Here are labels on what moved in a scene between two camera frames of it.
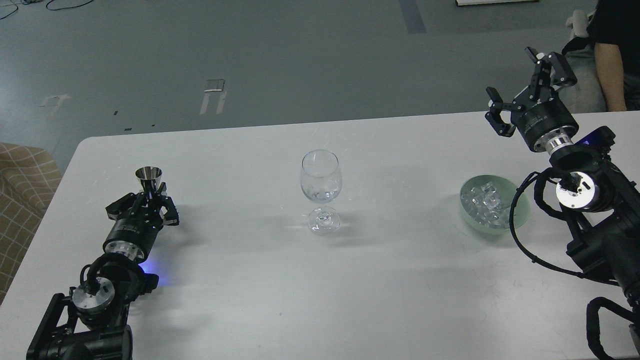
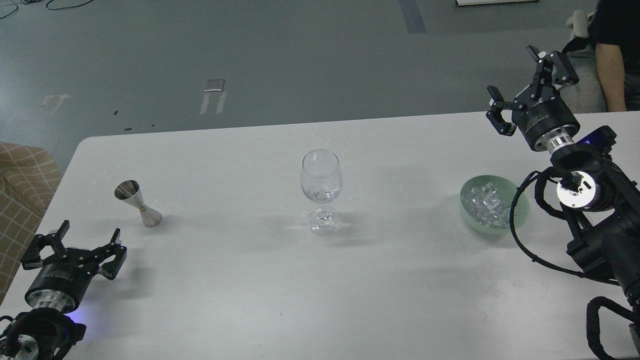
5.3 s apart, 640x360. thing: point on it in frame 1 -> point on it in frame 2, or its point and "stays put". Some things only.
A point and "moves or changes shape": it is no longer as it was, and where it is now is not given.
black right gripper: [540, 116] stays put
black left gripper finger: [126, 203] -> [31, 259]
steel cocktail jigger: [150, 177] moves or changes shape
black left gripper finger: [168, 213] -> [110, 269]
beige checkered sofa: [29, 176] stays put
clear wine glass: [321, 182] stays put
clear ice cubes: [486, 205] stays put
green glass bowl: [487, 201] stays put
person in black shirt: [608, 70] stays put
